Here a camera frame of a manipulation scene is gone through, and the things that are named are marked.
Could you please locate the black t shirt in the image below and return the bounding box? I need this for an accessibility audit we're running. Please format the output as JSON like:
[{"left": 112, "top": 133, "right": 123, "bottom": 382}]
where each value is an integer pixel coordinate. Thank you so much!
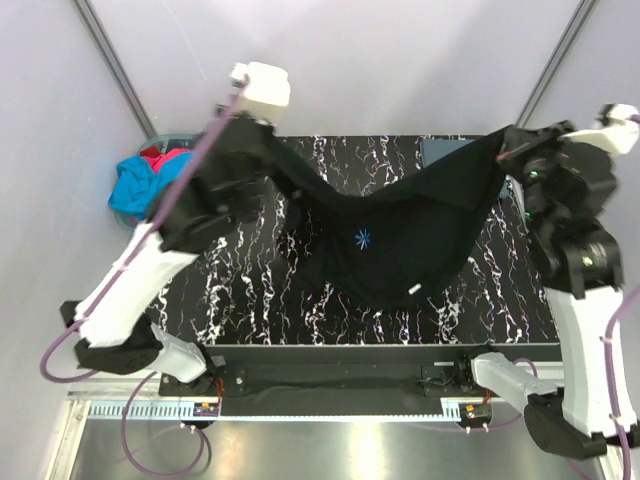
[{"left": 270, "top": 125, "right": 519, "bottom": 310}]

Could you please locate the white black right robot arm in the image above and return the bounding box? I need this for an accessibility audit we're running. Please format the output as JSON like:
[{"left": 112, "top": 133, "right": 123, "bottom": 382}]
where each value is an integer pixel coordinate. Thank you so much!
[{"left": 453, "top": 103, "right": 639, "bottom": 460}]

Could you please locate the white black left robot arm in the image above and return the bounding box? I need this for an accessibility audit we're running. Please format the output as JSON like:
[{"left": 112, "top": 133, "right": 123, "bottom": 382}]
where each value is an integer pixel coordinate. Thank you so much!
[{"left": 61, "top": 62, "right": 291, "bottom": 396}]

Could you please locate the teal plastic laundry basket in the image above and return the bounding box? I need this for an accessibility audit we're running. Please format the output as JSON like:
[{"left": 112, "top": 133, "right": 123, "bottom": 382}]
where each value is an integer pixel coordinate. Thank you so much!
[{"left": 111, "top": 133, "right": 201, "bottom": 230}]

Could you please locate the pink t shirt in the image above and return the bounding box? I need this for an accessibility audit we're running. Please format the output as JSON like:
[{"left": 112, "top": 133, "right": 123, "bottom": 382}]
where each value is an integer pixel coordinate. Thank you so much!
[{"left": 140, "top": 147, "right": 193, "bottom": 174}]

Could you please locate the bright blue t shirt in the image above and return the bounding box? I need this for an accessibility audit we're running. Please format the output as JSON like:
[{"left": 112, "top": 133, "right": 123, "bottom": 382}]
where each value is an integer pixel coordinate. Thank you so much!
[{"left": 108, "top": 153, "right": 193, "bottom": 221}]

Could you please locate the folded grey-blue t shirt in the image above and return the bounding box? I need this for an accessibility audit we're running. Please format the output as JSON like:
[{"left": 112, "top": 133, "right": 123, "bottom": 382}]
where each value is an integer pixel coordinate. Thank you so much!
[{"left": 419, "top": 131, "right": 508, "bottom": 210}]

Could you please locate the aluminium frame post right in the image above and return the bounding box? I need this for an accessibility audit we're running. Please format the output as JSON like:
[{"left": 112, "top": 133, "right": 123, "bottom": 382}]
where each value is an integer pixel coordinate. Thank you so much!
[{"left": 516, "top": 0, "right": 600, "bottom": 127}]

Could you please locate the aluminium frame post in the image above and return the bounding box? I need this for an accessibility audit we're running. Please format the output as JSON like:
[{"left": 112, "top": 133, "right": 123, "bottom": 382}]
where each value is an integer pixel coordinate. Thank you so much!
[
  {"left": 516, "top": 0, "right": 600, "bottom": 127},
  {"left": 71, "top": 0, "right": 157, "bottom": 139}
]

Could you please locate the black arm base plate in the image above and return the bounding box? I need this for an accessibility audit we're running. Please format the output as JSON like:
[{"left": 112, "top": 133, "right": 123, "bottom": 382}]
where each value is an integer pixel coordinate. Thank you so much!
[{"left": 159, "top": 345, "right": 492, "bottom": 406}]

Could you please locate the aluminium frame post left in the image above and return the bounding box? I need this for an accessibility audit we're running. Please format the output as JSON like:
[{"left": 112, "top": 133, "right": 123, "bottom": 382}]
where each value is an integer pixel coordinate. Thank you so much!
[{"left": 71, "top": 0, "right": 157, "bottom": 139}]

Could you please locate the aluminium front rail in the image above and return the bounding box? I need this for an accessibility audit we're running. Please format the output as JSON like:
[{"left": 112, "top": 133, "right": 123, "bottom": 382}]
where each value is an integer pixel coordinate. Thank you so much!
[{"left": 67, "top": 370, "right": 161, "bottom": 400}]

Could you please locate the white slotted cable duct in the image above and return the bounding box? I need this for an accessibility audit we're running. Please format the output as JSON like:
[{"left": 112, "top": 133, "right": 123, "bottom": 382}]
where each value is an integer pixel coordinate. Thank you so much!
[{"left": 88, "top": 397, "right": 464, "bottom": 421}]

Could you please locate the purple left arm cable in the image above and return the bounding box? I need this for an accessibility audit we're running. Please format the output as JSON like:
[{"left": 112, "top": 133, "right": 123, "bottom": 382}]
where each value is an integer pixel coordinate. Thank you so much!
[{"left": 39, "top": 84, "right": 249, "bottom": 476}]

